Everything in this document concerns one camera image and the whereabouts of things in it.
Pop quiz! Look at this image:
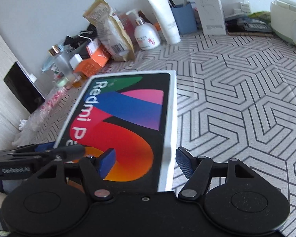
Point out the yellow brown paper bag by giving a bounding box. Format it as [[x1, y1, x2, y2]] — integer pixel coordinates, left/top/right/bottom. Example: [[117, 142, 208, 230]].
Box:
[[83, 0, 136, 62]]

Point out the white pump bottle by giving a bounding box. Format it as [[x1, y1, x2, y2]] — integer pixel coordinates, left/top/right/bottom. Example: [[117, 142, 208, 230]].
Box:
[[133, 10, 161, 51]]

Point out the black flat screen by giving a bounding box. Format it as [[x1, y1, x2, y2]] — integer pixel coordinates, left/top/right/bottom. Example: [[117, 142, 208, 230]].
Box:
[[4, 62, 46, 114]]

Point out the small clear spray bottle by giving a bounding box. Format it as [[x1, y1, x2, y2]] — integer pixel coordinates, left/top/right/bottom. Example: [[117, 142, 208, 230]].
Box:
[[239, 0, 251, 14]]

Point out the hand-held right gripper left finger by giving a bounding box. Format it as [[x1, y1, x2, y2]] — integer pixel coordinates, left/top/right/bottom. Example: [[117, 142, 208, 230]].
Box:
[[37, 148, 116, 201]]

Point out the white cosmetic tube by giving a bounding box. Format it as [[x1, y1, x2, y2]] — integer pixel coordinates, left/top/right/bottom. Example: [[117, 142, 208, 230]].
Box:
[[143, 0, 181, 44]]

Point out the orange box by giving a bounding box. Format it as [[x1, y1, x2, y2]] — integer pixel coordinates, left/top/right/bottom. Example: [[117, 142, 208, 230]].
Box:
[[76, 52, 111, 77]]

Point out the cream electric glass kettle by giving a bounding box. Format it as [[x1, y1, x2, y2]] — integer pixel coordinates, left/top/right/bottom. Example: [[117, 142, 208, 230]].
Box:
[[270, 0, 296, 48]]

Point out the frosted bottle with gold cap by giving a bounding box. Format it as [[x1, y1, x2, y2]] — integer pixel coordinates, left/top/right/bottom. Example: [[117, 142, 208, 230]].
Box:
[[49, 45, 88, 88]]

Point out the black desk organizer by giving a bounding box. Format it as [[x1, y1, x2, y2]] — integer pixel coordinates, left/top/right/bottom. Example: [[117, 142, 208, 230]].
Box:
[[64, 23, 99, 55]]

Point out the geometric patterned desktop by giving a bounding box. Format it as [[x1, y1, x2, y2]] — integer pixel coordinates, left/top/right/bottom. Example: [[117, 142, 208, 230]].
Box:
[[12, 31, 296, 237]]

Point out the colourful tablet box lid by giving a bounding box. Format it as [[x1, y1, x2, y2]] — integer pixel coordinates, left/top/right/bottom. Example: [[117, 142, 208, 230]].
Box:
[[54, 70, 177, 193]]

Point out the green packet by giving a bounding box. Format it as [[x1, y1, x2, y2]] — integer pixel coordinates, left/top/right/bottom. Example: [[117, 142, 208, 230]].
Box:
[[250, 11, 272, 23]]

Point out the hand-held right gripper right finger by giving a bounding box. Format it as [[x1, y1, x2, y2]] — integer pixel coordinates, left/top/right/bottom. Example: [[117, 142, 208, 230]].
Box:
[[175, 147, 256, 200]]

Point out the tall white carton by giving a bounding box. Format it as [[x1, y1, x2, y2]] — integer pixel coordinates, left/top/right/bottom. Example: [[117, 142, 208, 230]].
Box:
[[187, 0, 227, 35]]

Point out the pile of flat packets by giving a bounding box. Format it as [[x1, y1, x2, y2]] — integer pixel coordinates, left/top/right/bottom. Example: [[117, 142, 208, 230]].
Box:
[[224, 12, 274, 36]]

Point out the clear plastic wrapper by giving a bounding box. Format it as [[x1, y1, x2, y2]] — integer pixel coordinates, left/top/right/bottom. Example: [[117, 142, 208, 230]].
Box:
[[12, 86, 67, 146]]

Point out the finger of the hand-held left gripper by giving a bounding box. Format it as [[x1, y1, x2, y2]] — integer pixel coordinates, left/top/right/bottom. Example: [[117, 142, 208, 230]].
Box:
[[0, 143, 56, 155], [13, 145, 86, 161]]

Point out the orange lid jar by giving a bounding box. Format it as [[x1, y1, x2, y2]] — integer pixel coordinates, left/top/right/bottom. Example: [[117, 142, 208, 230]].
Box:
[[154, 22, 164, 40]]

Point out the orange and white carton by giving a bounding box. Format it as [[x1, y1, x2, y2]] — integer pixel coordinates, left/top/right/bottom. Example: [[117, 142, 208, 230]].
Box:
[[86, 38, 106, 55]]

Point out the light wooden cabinet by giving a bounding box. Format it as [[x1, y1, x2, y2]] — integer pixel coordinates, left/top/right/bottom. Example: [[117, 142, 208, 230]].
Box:
[[0, 17, 47, 151]]

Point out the blue pen cup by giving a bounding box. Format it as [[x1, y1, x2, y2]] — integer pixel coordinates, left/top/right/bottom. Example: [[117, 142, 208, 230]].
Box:
[[171, 3, 198, 35]]

